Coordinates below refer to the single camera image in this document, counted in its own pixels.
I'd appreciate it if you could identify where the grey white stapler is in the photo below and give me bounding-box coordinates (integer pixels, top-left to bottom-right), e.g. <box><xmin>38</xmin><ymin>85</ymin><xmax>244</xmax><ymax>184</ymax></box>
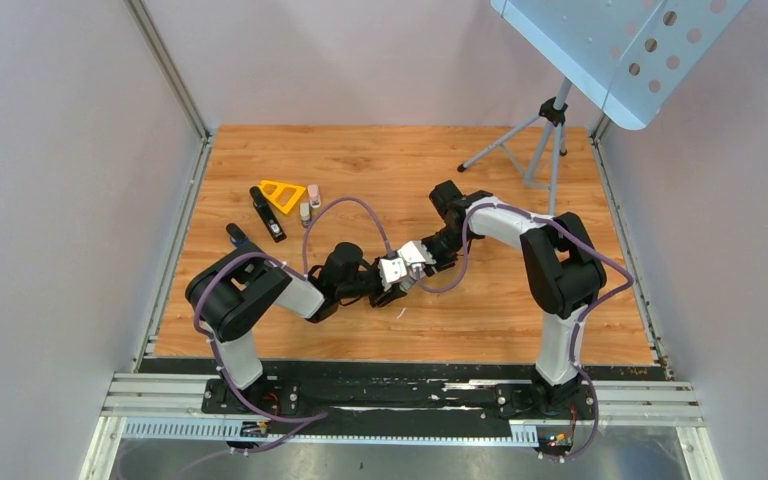
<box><xmin>299</xmin><ymin>202</ymin><xmax>312</xmax><ymax>228</ymax></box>

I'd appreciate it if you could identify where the pink stapler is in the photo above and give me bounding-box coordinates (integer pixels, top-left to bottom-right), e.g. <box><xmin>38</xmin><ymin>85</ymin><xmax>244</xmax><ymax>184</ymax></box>
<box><xmin>307</xmin><ymin>184</ymin><xmax>322</xmax><ymax>209</ymax></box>

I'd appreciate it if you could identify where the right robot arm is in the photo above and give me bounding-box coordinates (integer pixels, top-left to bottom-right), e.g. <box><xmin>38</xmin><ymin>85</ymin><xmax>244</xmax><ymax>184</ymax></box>
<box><xmin>413</xmin><ymin>180</ymin><xmax>607</xmax><ymax>418</ymax></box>

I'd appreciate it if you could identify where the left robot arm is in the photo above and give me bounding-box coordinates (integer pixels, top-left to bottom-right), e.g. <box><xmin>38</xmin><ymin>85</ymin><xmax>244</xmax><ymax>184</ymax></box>
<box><xmin>185</xmin><ymin>242</ymin><xmax>409</xmax><ymax>413</ymax></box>

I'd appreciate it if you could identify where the yellow plastic triangle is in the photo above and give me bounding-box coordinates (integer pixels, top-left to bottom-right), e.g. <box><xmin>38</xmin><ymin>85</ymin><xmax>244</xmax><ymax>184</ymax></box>
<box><xmin>258</xmin><ymin>180</ymin><xmax>307</xmax><ymax>215</ymax></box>

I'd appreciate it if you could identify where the light blue music stand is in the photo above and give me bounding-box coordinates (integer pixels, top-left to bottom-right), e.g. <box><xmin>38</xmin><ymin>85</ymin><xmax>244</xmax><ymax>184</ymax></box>
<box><xmin>457</xmin><ymin>0</ymin><xmax>749</xmax><ymax>214</ymax></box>

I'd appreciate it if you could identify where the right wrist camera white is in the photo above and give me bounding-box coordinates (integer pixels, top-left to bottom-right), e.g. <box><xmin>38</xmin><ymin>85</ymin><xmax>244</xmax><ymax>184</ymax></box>
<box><xmin>396</xmin><ymin>240</ymin><xmax>436</xmax><ymax>273</ymax></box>

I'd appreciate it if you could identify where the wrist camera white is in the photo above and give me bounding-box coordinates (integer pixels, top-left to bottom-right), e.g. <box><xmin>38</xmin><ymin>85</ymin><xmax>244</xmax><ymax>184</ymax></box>
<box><xmin>396</xmin><ymin>240</ymin><xmax>436</xmax><ymax>273</ymax></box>
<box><xmin>378</xmin><ymin>257</ymin><xmax>408</xmax><ymax>291</ymax></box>

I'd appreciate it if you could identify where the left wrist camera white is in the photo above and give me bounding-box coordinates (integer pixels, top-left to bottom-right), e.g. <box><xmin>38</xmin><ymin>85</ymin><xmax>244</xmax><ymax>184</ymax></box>
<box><xmin>378</xmin><ymin>257</ymin><xmax>408</xmax><ymax>291</ymax></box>

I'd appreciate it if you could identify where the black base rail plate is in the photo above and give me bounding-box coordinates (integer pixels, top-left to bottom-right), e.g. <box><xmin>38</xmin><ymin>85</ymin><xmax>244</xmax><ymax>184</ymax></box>
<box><xmin>200</xmin><ymin>360</ymin><xmax>604</xmax><ymax>447</ymax></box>

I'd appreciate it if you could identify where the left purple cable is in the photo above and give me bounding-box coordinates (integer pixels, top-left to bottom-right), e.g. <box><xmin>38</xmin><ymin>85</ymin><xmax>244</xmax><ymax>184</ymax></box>
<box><xmin>193</xmin><ymin>196</ymin><xmax>395</xmax><ymax>458</ymax></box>

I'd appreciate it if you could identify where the aluminium frame post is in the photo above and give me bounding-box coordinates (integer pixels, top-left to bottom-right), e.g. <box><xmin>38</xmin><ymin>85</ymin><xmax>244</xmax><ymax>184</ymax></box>
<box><xmin>124</xmin><ymin>0</ymin><xmax>211</xmax><ymax>143</ymax></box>

